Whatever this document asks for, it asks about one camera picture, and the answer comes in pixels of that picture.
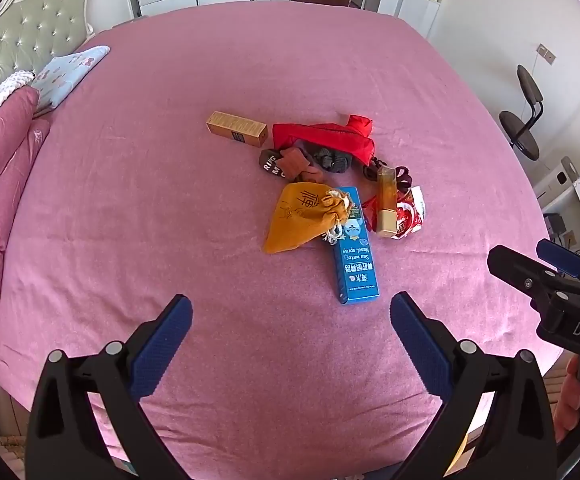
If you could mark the white desk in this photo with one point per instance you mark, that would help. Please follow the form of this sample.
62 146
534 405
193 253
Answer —
577 195

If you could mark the red zip bag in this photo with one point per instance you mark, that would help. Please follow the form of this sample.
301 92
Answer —
320 137

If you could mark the pink bed sheet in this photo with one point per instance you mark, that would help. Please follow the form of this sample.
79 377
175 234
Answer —
170 210

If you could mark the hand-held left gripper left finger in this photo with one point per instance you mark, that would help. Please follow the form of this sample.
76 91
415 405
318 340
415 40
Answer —
162 345

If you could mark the person's right hand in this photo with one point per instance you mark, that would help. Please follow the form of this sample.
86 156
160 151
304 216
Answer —
568 400

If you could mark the light blue printed pillow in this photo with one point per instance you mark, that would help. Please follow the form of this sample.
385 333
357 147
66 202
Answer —
67 75

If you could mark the wall switch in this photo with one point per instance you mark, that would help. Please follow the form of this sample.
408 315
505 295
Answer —
546 54

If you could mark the red snack wrapper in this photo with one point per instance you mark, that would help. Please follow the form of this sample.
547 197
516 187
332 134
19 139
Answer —
410 215

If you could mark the pink pillow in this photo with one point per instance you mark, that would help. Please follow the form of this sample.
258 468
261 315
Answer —
0 135
5 200

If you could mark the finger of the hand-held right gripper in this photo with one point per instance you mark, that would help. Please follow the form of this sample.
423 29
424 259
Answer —
562 259
520 270

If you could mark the brown cardboard box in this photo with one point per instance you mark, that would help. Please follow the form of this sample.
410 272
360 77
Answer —
237 129

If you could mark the black swivel chair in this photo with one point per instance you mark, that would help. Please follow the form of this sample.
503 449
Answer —
520 132

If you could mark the blue spray box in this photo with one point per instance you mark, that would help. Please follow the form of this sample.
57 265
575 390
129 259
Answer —
357 265

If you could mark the grey tufted headboard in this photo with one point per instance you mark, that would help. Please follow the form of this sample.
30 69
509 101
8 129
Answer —
20 35

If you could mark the grey sock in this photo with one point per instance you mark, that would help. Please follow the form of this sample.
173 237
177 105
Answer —
332 159

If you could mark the amber bottle with gold cap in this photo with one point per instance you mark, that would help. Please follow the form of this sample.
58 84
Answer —
386 200

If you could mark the dark lettered sock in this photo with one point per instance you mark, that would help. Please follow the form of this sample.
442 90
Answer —
271 165

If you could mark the white side cabinet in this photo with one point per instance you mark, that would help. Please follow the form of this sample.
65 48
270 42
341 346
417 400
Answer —
417 12

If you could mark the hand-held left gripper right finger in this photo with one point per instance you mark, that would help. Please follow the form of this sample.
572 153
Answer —
420 345

